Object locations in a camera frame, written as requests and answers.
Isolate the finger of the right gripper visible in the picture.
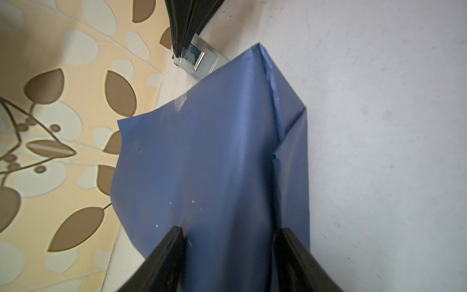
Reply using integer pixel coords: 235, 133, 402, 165
165, 0, 193, 58
183, 0, 224, 46

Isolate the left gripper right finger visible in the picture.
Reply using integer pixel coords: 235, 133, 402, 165
274, 228, 342, 292

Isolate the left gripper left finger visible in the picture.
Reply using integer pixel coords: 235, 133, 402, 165
119, 226, 185, 292

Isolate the white tape dispenser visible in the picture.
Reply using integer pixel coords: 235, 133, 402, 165
173, 34, 230, 81

